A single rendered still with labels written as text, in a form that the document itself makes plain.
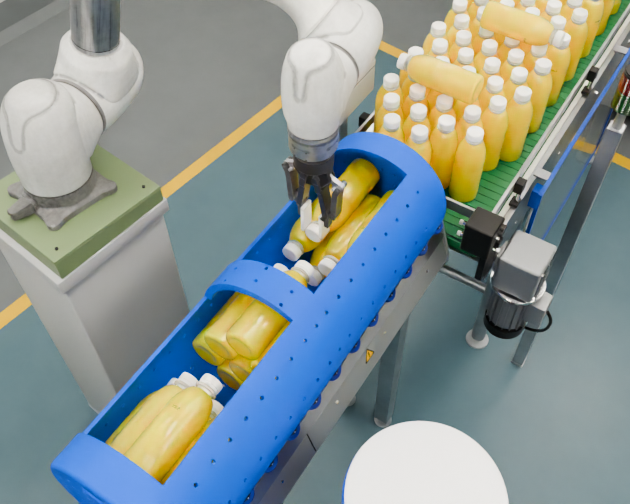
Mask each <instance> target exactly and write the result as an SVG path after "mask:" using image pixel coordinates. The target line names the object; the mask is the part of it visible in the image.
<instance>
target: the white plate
mask: <svg viewBox="0 0 630 504"><path fill-rule="evenodd" d="M344 502H345V504H509V503H508V496H507V491H506V487H505V484H504V481H503V478H502V476H501V473H500V471H499V470H498V468H497V466H496V464H495V463H494V461H493V460H492V458H491V457H490V456H489V455H488V453H487V452H486V451H485V450H484V449H483V448H482V447H481V446H480V445H479V444H478V443H477V442H476V441H474V440H473V439H472V438H470V437H469V436H467V435H466V434H464V433H462V432H461V431H459V430H457V429H454V428H452V427H450V426H447V425H444V424H440V423H436V422H429V421H409V422H403V423H399V424H395V425H393V426H390V427H388V428H385V429H383V430H382V431H380V432H378V433H377V434H375V435H374V436H373V437H371V438H370V439H369V440H368V441H367V442H366V443H365V444H364V445H363V446H362V447H361V448H360V450H359V451H358V452H357V454H356V455H355V457H354V459H353V461H352V463H351V465H350V467H349V470H348V473H347V477H346V482H345V490H344Z"/></svg>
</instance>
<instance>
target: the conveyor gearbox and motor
mask: <svg viewBox="0 0 630 504"><path fill-rule="evenodd" d="M556 250H557V247H556V246H555V245H552V244H550V243H548V242H546V241H543V240H541V239H539V238H537V237H534V236H532V235H530V234H528V233H525V232H523V231H521V230H516V232H515V233H514V235H512V237H511V240H506V241H505V243H504V244H503V246H502V247H499V248H497V251H496V253H495V255H494V257H493V261H494V264H493V268H492V273H491V276H490V284H491V287H492V290H491V293H490V296H489V299H488V302H487V306H486V311H485V314H484V318H483V321H484V325H485V327H486V329H487V330H488V331H489V332H490V333H491V334H492V335H494V336H496V337H498V338H501V339H512V338H515V337H517V336H519V335H520V334H521V333H522V331H523V329H526V330H529V331H532V332H544V331H546V330H548V329H549V328H550V327H551V325H552V316H551V314H550V312H549V311H548V309H549V306H550V304H551V302H552V299H553V295H551V294H549V293H547V292H545V289H546V281H545V279H546V278H547V276H548V273H549V271H550V268H551V266H552V263H553V261H554V259H555V256H556V254H557V251H556ZM546 314H547V316H548V318H549V323H548V325H547V326H546V327H545V328H543V329H533V328H529V327H527V326H525V324H526V323H527V321H528V322H530V323H532V324H534V325H536V326H540V324H541V322H542V320H543V318H544V317H545V315H546Z"/></svg>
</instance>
